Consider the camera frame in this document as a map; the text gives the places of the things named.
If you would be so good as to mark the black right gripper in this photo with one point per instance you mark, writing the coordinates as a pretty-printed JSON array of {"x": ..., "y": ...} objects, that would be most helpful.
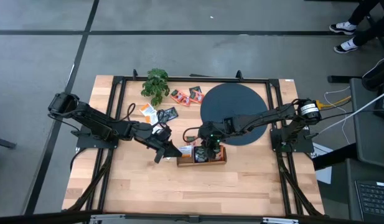
[{"x": 212, "y": 131}]

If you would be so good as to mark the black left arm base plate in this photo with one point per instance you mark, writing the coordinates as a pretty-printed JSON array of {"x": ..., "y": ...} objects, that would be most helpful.
[{"x": 95, "y": 143}]

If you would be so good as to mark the dark laptop keyboard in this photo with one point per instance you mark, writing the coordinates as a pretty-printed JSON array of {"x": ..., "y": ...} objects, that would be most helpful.
[{"x": 373, "y": 199}]

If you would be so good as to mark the orange black-label tea packet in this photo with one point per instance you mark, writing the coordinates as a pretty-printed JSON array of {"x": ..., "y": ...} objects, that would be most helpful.
[
  {"x": 197, "y": 98},
  {"x": 192, "y": 140},
  {"x": 176, "y": 94},
  {"x": 222, "y": 153},
  {"x": 185, "y": 101}
]

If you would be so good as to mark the person's shoe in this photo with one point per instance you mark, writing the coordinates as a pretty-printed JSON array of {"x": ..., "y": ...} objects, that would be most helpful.
[
  {"x": 342, "y": 28},
  {"x": 345, "y": 46}
]

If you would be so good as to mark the black aluminium table frame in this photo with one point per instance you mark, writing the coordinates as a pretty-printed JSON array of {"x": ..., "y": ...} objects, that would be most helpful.
[{"x": 116, "y": 80}]

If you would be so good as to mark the white corner sticker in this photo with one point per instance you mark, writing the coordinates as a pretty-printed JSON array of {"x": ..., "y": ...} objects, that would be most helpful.
[{"x": 289, "y": 80}]

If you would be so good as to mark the grey desk with laptop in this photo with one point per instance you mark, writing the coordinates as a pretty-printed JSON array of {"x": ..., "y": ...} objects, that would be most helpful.
[{"x": 338, "y": 193}]

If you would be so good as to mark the wooden three-compartment tray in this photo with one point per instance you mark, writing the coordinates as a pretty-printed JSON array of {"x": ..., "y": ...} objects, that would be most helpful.
[{"x": 201, "y": 164}]

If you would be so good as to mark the white sheet on floor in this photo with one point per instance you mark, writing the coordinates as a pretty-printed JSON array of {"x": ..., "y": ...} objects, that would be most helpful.
[{"x": 324, "y": 175}]

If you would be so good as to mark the grey side desk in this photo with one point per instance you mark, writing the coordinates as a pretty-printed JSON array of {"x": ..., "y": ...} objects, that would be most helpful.
[{"x": 370, "y": 133}]

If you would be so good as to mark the small green potted plant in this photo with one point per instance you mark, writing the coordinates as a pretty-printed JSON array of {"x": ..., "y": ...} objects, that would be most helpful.
[{"x": 156, "y": 84}]

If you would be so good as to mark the silver metal bracket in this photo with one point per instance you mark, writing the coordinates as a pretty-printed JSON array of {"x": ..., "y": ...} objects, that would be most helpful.
[
  {"x": 280, "y": 220},
  {"x": 106, "y": 217}
]

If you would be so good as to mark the black bag with white trim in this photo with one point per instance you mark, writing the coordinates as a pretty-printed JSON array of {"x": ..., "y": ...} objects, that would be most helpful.
[{"x": 378, "y": 76}]

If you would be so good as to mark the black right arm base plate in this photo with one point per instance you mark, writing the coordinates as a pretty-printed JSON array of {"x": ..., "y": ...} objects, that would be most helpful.
[{"x": 303, "y": 143}]

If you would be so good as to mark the black front crossbar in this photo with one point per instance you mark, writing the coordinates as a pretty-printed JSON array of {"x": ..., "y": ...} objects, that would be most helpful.
[{"x": 229, "y": 216}]

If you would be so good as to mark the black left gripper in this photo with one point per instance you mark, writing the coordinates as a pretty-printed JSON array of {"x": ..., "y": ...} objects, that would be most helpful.
[{"x": 149, "y": 135}]

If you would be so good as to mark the white orange Tazo tea packet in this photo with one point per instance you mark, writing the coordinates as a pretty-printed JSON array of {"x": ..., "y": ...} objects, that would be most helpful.
[
  {"x": 157, "y": 128},
  {"x": 153, "y": 119},
  {"x": 186, "y": 151},
  {"x": 146, "y": 109},
  {"x": 169, "y": 158}
]

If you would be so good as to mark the dark blue round mat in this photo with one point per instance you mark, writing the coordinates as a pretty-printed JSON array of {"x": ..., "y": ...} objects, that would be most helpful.
[{"x": 232, "y": 99}]

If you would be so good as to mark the person's leg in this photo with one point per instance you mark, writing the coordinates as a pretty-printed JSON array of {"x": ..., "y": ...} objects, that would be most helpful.
[
  {"x": 363, "y": 12},
  {"x": 370, "y": 34}
]

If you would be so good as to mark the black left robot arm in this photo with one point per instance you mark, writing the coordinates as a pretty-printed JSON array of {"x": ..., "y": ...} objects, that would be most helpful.
[{"x": 95, "y": 121}]

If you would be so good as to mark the black desk foot bar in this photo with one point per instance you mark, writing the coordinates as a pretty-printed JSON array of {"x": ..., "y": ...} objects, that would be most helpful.
[
  {"x": 344, "y": 79},
  {"x": 335, "y": 157}
]

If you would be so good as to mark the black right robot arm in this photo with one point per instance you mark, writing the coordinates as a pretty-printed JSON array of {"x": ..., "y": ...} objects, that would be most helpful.
[{"x": 266, "y": 116}]

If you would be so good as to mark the black stand foot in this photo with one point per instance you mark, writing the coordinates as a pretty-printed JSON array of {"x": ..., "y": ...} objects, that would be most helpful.
[{"x": 2, "y": 143}]

